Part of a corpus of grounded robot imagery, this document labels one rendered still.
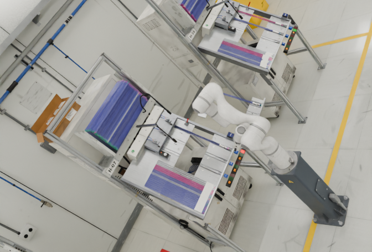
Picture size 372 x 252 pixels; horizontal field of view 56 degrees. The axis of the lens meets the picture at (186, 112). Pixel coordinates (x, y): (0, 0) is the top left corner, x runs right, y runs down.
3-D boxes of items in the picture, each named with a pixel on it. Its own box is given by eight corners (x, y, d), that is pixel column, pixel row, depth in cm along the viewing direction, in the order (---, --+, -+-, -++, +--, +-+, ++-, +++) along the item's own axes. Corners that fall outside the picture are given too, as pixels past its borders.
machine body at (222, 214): (256, 181, 345) (218, 147, 316) (230, 249, 315) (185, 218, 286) (211, 176, 395) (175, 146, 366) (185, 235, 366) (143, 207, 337)
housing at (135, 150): (165, 116, 307) (164, 108, 295) (138, 163, 286) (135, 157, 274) (156, 112, 309) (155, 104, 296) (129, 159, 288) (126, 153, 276)
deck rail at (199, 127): (237, 143, 292) (238, 140, 287) (236, 145, 291) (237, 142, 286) (161, 112, 308) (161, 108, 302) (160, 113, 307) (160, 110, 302)
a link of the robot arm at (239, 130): (237, 129, 261) (231, 139, 257) (238, 122, 249) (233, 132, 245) (247, 134, 259) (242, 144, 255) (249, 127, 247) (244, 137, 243)
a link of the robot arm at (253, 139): (282, 142, 228) (262, 121, 217) (267, 165, 224) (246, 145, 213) (269, 138, 238) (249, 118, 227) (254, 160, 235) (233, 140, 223)
